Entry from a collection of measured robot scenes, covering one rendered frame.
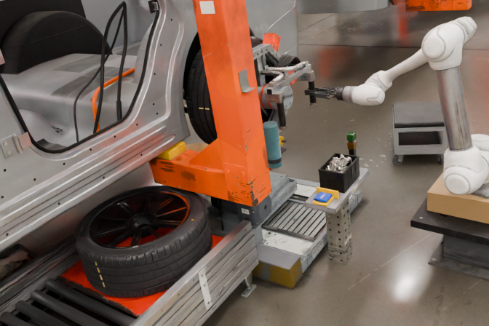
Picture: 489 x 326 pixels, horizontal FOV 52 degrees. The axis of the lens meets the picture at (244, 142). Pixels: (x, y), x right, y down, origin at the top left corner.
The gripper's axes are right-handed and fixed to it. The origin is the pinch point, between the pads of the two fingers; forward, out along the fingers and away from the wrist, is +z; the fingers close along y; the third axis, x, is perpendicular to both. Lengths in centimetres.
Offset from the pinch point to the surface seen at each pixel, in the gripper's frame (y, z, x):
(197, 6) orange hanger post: -76, 7, 65
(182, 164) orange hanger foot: -75, 37, -15
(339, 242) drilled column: -40, -30, -69
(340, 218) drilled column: -40, -32, -53
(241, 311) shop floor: -94, -1, -83
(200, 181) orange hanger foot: -76, 26, -23
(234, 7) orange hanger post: -68, -6, 62
